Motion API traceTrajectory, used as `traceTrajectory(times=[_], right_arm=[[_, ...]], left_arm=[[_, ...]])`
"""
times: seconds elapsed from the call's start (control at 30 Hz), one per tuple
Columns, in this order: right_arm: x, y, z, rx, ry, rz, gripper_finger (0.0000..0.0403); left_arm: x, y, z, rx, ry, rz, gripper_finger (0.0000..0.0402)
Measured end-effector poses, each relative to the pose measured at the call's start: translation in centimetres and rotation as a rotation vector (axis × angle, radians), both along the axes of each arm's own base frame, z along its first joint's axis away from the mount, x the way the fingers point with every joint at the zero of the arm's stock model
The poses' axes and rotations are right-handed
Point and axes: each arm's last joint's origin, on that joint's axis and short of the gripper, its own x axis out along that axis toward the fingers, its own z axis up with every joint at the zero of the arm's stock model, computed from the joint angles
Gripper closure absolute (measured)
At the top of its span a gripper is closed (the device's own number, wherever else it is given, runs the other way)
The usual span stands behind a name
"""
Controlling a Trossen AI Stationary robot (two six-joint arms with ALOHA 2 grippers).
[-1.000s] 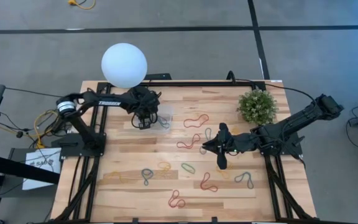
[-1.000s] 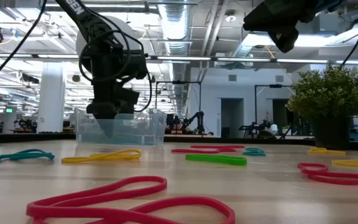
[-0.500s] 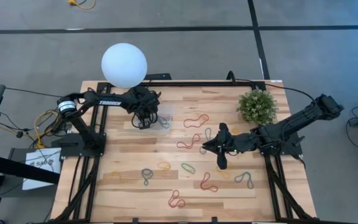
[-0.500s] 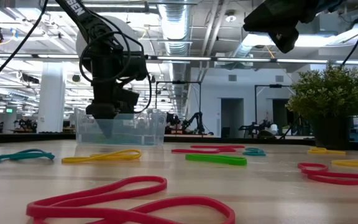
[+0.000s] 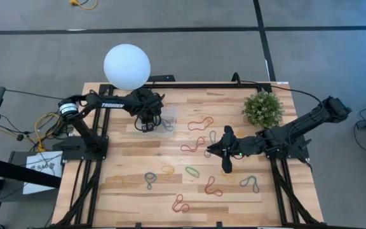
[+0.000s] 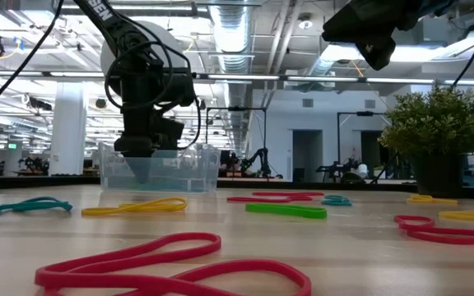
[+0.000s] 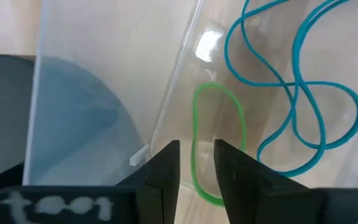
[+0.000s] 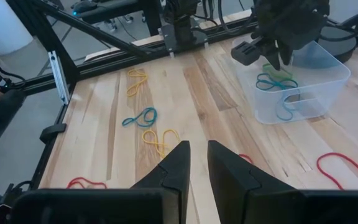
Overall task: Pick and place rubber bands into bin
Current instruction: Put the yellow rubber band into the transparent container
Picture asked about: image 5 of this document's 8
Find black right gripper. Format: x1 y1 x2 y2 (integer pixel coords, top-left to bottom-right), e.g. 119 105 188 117
207 125 262 174

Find white printed paper sheet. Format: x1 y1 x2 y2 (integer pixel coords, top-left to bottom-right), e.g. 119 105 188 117
22 151 64 195

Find green potted plant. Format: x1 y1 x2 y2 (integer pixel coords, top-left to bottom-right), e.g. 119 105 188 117
241 90 285 128

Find white globe lamp black base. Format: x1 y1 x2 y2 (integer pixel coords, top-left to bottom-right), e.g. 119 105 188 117
103 43 153 92

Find green rubber band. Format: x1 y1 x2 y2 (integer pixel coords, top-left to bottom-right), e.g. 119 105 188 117
184 166 201 179

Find clear plastic bin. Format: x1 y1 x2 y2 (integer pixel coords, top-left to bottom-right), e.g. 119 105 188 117
152 107 178 138

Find yellow cable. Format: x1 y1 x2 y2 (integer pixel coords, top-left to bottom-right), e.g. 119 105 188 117
34 111 60 153
69 0 98 10

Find thick black cable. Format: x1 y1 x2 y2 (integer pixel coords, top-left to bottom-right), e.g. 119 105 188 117
231 71 325 108

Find black power box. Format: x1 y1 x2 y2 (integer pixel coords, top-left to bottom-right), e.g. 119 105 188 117
147 74 176 83

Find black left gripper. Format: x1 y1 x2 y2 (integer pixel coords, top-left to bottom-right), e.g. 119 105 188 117
132 101 164 133

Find teal rubber band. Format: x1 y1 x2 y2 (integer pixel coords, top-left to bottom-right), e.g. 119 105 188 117
239 175 261 194
144 172 158 191
203 130 217 159
160 118 175 132

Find black beam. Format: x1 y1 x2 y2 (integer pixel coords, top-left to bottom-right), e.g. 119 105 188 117
0 155 62 189

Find red rubber band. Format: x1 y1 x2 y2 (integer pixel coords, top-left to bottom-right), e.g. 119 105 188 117
204 176 224 197
187 116 215 132
171 193 191 214
180 136 206 153

